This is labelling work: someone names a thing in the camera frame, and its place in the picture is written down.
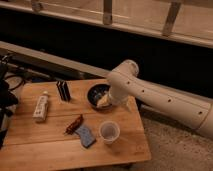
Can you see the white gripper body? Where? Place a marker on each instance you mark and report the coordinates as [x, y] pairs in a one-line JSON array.
[[114, 97]]

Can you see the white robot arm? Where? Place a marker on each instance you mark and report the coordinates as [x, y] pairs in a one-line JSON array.
[[194, 111]]

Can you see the black standing eraser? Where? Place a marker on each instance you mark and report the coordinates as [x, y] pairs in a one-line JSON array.
[[63, 91]]

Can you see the black bowl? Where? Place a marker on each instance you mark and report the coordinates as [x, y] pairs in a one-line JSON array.
[[95, 96]]

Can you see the translucent plastic cup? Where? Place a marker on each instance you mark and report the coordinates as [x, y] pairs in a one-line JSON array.
[[109, 132]]

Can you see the blue sponge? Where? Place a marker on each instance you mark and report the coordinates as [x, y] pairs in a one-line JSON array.
[[86, 136]]

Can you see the brown snack wrapper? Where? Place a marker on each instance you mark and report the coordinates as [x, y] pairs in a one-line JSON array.
[[74, 125]]

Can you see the wooden table board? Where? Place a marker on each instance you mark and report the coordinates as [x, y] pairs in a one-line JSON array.
[[32, 146]]

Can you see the white tube bottle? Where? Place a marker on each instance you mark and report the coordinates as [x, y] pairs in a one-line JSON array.
[[40, 111]]

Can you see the black equipment at left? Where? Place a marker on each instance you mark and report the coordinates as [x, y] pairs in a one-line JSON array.
[[6, 99]]

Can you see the metal rail bracket middle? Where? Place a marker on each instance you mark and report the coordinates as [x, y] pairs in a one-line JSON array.
[[107, 12]]

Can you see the metal rail bracket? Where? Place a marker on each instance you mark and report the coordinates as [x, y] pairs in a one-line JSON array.
[[171, 18], [36, 5], [107, 12]]

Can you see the metal rail bracket right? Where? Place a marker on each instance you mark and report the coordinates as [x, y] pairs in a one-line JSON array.
[[171, 18]]

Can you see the metal rail bracket left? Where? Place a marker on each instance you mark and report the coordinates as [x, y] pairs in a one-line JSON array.
[[36, 5]]

